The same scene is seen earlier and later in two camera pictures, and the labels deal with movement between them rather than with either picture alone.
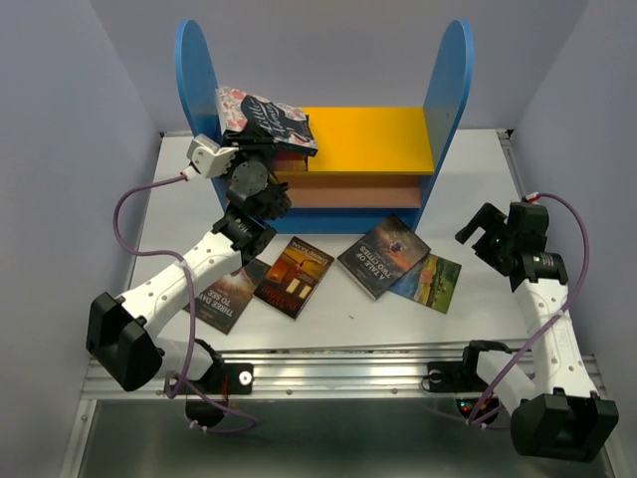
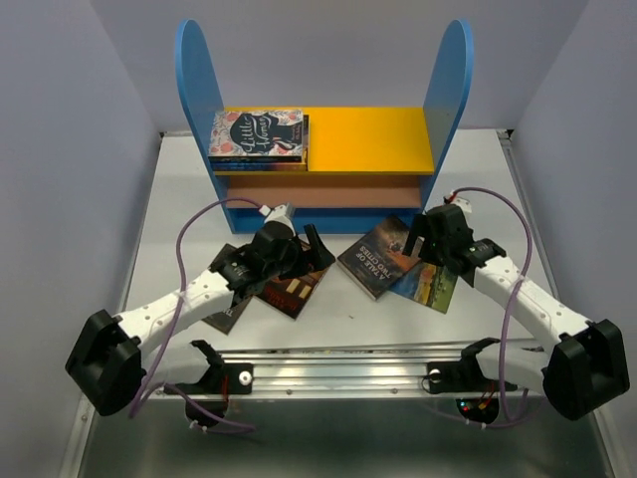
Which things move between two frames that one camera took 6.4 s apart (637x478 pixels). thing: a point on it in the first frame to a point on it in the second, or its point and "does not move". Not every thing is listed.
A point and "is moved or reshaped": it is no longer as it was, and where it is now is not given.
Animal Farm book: (430, 282) does not move
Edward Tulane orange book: (294, 278) does not move
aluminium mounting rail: (300, 374) does not move
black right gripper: (486, 217) to (419, 228)
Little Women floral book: (232, 119) is moved or reshaped
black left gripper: (254, 140) to (321, 255)
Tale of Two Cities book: (383, 256) does not move
